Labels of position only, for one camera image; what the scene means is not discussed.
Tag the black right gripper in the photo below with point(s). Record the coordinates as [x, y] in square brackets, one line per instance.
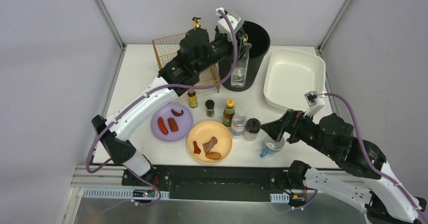
[291, 126]

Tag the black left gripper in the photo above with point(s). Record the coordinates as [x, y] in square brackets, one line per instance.
[236, 44]

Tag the black lid spice jar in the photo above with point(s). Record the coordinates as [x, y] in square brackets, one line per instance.
[252, 129]

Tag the clear oil dispenser bottle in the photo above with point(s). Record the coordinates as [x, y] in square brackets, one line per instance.
[238, 77]

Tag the brown oil dispenser bottle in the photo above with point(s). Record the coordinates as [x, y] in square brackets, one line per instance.
[196, 23]

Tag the gold wire basket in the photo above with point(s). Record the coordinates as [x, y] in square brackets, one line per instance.
[200, 80]

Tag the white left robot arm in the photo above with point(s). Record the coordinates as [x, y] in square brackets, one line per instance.
[114, 131]

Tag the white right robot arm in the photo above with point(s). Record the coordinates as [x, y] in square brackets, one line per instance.
[381, 201]

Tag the blue mug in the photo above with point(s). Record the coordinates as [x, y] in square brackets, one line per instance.
[270, 146]

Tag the black ribbed trash bin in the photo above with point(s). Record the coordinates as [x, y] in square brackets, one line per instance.
[260, 41]

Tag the small black spice jar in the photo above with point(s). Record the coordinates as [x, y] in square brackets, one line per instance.
[210, 108]

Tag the white square tub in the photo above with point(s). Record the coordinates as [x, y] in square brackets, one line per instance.
[290, 75]

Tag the small yellow label bottle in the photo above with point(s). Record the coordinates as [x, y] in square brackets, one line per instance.
[193, 103]

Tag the orange fried patty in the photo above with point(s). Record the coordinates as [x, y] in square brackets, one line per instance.
[213, 155]

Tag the brown meat slice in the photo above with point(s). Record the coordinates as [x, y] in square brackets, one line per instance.
[207, 146]

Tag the orange plate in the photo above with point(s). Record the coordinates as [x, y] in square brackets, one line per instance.
[202, 132]

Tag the dark octopus tentacle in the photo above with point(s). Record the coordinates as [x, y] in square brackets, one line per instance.
[177, 113]

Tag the red chicken drumstick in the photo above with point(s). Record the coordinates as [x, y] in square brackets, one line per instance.
[196, 149]

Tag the purple plate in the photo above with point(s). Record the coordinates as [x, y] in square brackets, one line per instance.
[185, 123]

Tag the brown sausage piece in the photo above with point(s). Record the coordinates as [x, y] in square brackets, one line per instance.
[173, 125]

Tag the red sausage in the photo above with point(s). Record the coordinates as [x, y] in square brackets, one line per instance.
[161, 125]

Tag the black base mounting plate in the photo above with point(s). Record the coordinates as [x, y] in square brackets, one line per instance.
[216, 183]

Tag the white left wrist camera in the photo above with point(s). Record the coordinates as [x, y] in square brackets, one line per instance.
[228, 22]

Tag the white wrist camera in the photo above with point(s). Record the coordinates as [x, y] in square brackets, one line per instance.
[228, 22]
[315, 101]

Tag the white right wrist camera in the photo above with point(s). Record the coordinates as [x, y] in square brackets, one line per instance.
[315, 101]

